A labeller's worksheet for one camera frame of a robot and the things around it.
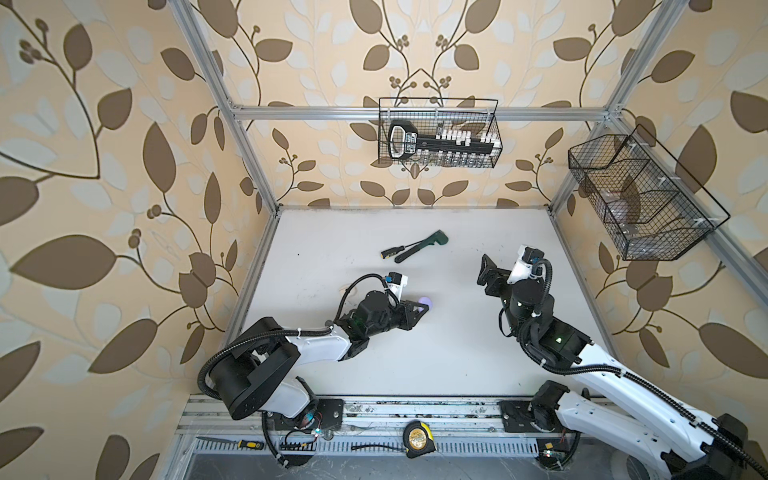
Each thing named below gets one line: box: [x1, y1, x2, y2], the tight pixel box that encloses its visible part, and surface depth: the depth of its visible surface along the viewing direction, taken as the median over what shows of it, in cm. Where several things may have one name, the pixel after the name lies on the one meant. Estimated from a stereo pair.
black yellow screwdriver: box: [380, 240, 423, 259], surface depth 107 cm
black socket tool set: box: [387, 121, 500, 161], surface depth 84 cm
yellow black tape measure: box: [403, 420, 436, 459], surface depth 70 cm
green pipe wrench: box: [394, 229, 449, 263], surface depth 111 cm
